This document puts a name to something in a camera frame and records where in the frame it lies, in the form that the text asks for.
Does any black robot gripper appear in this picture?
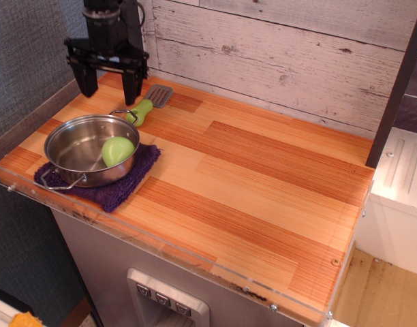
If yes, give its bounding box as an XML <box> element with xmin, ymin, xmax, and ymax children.
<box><xmin>64</xmin><ymin>9</ymin><xmax>144</xmax><ymax>106</ymax></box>

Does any green handled grey spatula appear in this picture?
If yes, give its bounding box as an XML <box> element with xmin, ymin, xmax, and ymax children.
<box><xmin>125</xmin><ymin>84</ymin><xmax>173</xmax><ymax>127</ymax></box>

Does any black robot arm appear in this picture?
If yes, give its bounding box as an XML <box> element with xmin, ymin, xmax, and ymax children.
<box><xmin>64</xmin><ymin>0</ymin><xmax>149</xmax><ymax>106</ymax></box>

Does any orange object at corner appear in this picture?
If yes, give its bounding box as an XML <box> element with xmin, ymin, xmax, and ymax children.
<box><xmin>8</xmin><ymin>312</ymin><xmax>44</xmax><ymax>327</ymax></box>

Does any stainless steel pot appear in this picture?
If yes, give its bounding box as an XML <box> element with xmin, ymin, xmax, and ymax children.
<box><xmin>40</xmin><ymin>110</ymin><xmax>140</xmax><ymax>190</ymax></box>

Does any green toy pear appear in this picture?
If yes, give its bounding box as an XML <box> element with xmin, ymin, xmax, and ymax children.
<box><xmin>102</xmin><ymin>136</ymin><xmax>136</xmax><ymax>167</ymax></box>

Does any purple cloth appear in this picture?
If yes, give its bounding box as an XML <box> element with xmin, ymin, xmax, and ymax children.
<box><xmin>33</xmin><ymin>142</ymin><xmax>162</xmax><ymax>213</ymax></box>

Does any grey toy fridge cabinet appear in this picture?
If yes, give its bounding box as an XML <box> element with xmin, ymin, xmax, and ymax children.
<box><xmin>52</xmin><ymin>210</ymin><xmax>299</xmax><ymax>326</ymax></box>

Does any silver dispenser panel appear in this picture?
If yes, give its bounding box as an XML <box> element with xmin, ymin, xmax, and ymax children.
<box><xmin>126</xmin><ymin>268</ymin><xmax>211</xmax><ymax>326</ymax></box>

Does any clear acrylic table guard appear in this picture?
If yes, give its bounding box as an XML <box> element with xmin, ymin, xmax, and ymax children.
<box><xmin>0</xmin><ymin>73</ymin><xmax>373</xmax><ymax>326</ymax></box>

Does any white toy sink unit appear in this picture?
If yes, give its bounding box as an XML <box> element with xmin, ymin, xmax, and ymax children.
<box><xmin>355</xmin><ymin>128</ymin><xmax>417</xmax><ymax>274</ymax></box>

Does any dark left shelf post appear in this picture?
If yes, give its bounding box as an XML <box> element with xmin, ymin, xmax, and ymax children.
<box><xmin>118</xmin><ymin>0</ymin><xmax>147</xmax><ymax>91</ymax></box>

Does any dark shelf post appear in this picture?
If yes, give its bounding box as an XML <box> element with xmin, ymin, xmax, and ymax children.
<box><xmin>366</xmin><ymin>20</ymin><xmax>417</xmax><ymax>168</ymax></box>
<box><xmin>118</xmin><ymin>0</ymin><xmax>147</xmax><ymax>91</ymax></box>

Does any dark right shelf post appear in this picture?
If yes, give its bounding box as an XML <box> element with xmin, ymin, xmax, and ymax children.
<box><xmin>366</xmin><ymin>20</ymin><xmax>417</xmax><ymax>168</ymax></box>

